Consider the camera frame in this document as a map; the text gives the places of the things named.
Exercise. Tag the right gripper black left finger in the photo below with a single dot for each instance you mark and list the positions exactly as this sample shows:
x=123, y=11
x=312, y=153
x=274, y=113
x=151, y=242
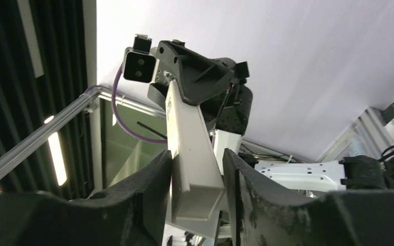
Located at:
x=130, y=212

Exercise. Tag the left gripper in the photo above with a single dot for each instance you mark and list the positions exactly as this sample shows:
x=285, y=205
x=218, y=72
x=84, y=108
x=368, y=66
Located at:
x=228, y=104

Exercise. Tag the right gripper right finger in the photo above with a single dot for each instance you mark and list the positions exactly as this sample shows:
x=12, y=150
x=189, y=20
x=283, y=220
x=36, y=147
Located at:
x=263, y=212

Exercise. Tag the white remote control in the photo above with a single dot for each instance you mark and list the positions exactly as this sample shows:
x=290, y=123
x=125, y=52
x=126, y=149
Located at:
x=196, y=186

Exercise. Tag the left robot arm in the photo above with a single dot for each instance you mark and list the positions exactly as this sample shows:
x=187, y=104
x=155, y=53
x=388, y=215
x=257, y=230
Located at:
x=358, y=172

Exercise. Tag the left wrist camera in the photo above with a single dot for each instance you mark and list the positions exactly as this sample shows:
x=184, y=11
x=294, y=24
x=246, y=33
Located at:
x=139, y=64

